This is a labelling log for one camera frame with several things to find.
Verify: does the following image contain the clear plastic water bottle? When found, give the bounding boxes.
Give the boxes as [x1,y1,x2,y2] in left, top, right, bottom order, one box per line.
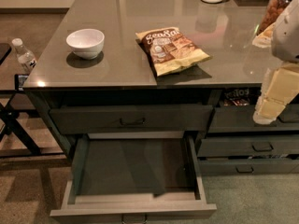
[12,38,36,74]

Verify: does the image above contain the middle right grey drawer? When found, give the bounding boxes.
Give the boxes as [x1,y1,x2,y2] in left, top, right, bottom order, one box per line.
[197,134,299,157]

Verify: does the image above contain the open middle grey drawer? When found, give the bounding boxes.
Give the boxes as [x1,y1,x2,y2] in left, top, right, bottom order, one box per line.
[50,136,217,224]

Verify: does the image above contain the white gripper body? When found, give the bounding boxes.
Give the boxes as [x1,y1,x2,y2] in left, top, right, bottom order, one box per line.
[271,0,299,63]

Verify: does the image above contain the brown yellow chip bag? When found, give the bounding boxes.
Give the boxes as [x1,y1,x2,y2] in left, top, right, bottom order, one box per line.
[136,27,210,77]

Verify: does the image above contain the clear jar of nuts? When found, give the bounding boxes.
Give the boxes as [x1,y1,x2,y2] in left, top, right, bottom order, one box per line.
[257,0,292,35]

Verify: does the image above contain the bottom right grey drawer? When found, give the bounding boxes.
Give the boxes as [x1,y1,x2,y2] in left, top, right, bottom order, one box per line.
[198,159,299,176]

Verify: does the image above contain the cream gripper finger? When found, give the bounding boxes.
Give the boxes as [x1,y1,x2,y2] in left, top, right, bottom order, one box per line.
[253,63,299,125]

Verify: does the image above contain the grey cabinet with glass top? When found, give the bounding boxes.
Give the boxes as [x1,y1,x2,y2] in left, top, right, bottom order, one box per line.
[22,0,299,161]

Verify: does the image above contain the top left grey drawer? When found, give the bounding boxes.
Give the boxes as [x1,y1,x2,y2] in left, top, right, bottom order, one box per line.
[50,104,213,134]

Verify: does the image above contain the top right grey drawer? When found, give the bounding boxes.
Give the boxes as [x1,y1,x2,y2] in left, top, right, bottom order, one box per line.
[209,105,299,133]

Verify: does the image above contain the white ceramic bowl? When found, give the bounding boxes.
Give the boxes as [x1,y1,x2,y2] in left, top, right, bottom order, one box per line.
[66,29,105,60]

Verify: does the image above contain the black side table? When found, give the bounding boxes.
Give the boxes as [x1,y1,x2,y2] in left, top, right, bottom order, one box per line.
[0,42,62,158]

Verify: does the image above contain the dark snack bag in drawer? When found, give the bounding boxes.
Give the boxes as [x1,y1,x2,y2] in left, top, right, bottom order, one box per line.
[221,88,260,106]

